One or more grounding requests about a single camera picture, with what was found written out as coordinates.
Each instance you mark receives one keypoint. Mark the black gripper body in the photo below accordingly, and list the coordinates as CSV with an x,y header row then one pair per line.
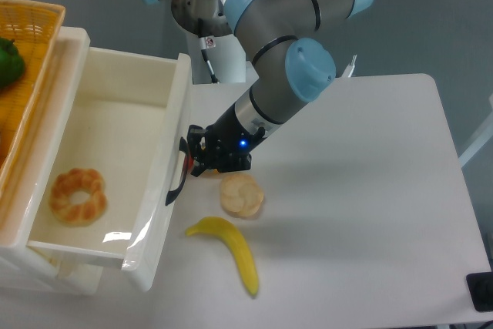
x,y
231,139

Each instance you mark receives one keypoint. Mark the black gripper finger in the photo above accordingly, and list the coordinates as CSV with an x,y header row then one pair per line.
x,y
196,138
202,164

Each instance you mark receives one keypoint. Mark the white top drawer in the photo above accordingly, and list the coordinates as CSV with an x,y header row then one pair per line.
x,y
128,121

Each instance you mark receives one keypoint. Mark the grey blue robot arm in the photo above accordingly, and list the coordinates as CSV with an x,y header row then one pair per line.
x,y
292,68

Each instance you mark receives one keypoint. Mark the white drawer cabinet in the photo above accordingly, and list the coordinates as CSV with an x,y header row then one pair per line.
x,y
21,266

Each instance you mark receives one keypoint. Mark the red bell pepper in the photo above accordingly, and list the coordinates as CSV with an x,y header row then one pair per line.
x,y
190,163

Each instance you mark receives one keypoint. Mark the round pale bread roll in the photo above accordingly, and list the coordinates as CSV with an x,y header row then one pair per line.
x,y
241,195

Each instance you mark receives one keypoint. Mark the yellow banana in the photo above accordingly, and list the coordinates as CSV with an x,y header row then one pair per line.
x,y
232,238

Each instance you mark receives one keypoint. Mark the orange woven basket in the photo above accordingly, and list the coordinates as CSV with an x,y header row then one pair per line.
x,y
34,26

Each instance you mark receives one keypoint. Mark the green bell pepper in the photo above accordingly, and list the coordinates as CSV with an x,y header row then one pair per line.
x,y
12,63

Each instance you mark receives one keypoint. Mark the black device at edge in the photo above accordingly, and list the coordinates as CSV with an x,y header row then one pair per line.
x,y
480,289

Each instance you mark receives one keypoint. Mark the white table frame bracket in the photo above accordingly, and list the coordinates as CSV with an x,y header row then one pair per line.
x,y
349,70

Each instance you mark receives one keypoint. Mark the braided ring bread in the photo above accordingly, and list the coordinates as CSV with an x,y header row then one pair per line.
x,y
77,198

